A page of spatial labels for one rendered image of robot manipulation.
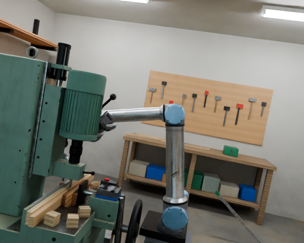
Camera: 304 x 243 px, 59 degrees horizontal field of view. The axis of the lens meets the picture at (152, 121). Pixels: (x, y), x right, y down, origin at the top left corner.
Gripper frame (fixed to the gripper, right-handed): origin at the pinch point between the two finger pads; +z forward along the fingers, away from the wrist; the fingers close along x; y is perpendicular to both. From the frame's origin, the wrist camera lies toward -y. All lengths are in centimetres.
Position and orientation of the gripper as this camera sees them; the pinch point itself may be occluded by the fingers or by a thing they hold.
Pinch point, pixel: (105, 115)
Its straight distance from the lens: 139.8
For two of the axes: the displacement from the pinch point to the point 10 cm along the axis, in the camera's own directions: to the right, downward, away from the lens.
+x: 6.3, 7.7, -0.3
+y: 6.6, -5.2, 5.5
